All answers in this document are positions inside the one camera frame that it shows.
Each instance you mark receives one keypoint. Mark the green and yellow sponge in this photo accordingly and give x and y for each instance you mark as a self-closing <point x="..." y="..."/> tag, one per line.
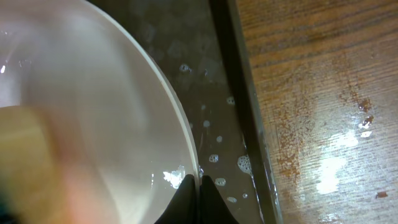
<point x="33" y="187"/>

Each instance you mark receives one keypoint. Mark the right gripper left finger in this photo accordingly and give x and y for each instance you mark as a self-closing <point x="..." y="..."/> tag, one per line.
<point x="182" y="208"/>

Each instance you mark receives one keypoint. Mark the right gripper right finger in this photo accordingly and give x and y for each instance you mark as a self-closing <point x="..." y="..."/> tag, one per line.
<point x="213" y="209"/>

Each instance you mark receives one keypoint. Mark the brown plastic serving tray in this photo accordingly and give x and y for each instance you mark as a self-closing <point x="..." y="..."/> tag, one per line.
<point x="199" y="46"/>

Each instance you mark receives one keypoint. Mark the white plate with red stain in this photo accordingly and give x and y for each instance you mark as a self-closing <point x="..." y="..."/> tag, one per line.
<point x="119" y="131"/>

